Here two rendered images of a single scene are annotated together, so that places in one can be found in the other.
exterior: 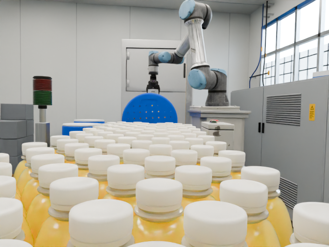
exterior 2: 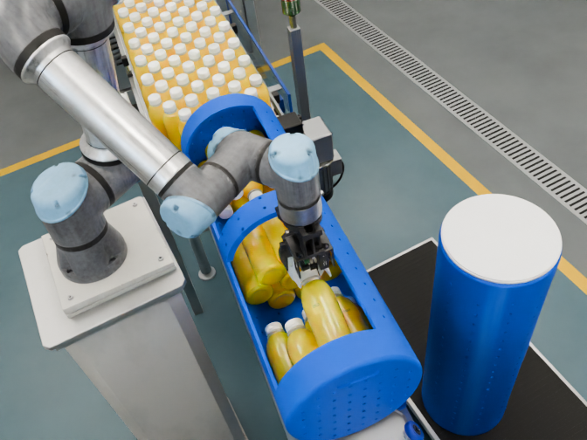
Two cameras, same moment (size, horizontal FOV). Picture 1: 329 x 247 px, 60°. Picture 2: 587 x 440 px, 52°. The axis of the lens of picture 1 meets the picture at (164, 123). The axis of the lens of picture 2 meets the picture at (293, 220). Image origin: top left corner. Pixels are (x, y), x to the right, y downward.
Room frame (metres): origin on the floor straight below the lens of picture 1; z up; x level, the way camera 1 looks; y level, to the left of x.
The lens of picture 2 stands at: (2.78, -0.08, 2.18)
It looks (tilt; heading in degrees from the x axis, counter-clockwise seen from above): 48 degrees down; 167
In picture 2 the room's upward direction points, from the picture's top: 9 degrees counter-clockwise
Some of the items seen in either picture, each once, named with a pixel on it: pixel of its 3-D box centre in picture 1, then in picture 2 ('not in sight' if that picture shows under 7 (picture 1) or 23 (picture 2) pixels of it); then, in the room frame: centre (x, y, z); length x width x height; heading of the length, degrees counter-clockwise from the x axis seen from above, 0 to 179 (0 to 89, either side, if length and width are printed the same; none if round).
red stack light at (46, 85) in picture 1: (42, 85); not in sight; (1.01, 0.43, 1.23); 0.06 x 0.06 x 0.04
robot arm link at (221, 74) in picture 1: (216, 79); (69, 202); (1.80, -0.32, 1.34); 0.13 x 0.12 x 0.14; 129
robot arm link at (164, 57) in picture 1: (164, 57); (238, 160); (2.03, 0.01, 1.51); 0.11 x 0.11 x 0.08; 39
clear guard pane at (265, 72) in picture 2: not in sight; (263, 92); (0.76, 0.34, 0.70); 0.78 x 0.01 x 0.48; 1
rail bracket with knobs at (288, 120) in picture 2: not in sight; (288, 133); (1.35, 0.27, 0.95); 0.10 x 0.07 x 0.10; 91
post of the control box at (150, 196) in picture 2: not in sight; (168, 238); (1.19, -0.22, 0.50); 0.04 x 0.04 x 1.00; 1
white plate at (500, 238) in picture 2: (82, 124); (500, 236); (2.04, 0.58, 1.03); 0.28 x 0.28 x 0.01
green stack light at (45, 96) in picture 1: (42, 98); (291, 3); (1.01, 0.43, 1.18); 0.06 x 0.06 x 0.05
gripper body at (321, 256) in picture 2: (153, 81); (306, 237); (2.11, 0.09, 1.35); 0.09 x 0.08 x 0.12; 1
